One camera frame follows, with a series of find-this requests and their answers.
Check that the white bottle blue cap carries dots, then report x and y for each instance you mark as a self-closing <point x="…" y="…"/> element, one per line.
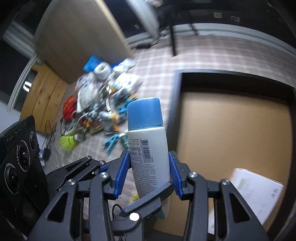
<point x="148" y="146"/>

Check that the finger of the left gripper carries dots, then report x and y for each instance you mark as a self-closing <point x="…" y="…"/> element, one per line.
<point x="148" y="205"/>

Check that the white torn mailer pouch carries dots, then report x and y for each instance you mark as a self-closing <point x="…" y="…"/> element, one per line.
<point x="88" y="95"/>

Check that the dotted tissue pack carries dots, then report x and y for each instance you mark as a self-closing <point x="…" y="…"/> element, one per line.
<point x="129" y="81"/>

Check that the black power strip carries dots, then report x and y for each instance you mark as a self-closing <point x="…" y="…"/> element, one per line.
<point x="144" y="46"/>

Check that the red fabric bag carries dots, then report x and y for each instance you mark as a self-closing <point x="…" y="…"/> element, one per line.
<point x="69" y="107"/>

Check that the wooden board panel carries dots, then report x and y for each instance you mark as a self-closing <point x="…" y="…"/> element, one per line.
<point x="44" y="98"/>

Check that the white cardboard box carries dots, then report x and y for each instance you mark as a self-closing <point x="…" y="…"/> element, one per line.
<point x="260" y="193"/>

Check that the yellow shuttlecock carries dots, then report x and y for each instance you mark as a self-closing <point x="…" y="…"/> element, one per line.
<point x="70" y="142"/>

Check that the light blue clothespin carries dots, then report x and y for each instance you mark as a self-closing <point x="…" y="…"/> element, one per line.
<point x="110" y="143"/>

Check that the white round tape dispenser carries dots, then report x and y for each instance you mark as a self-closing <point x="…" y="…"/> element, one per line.
<point x="103" y="71"/>

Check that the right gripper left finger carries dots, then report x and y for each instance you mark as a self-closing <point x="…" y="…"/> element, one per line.
<point x="119" y="173"/>

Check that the blue foil pouch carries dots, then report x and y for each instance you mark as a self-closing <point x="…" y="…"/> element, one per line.
<point x="92" y="63"/>

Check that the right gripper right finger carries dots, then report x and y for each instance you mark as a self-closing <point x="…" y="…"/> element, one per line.
<point x="176" y="173"/>

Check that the black storage tray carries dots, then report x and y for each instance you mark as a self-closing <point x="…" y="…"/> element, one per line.
<point x="223" y="120"/>

